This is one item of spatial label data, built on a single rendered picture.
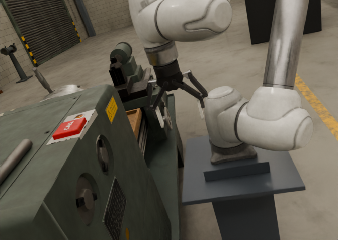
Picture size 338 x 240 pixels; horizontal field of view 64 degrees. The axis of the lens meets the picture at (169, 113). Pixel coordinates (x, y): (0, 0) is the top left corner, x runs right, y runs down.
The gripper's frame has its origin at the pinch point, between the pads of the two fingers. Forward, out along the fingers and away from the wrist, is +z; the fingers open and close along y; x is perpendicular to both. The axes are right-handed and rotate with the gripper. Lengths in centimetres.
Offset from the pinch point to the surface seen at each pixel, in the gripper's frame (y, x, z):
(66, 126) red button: 20.9, 27.3, -20.3
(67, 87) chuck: 42.2, -17.5, -14.3
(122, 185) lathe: 17.2, 23.4, 3.0
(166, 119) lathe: 20, -68, 38
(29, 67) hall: 634, -873, 148
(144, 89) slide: 27, -69, 15
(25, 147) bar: 27.5, 33.2, -20.8
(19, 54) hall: 635, -863, 92
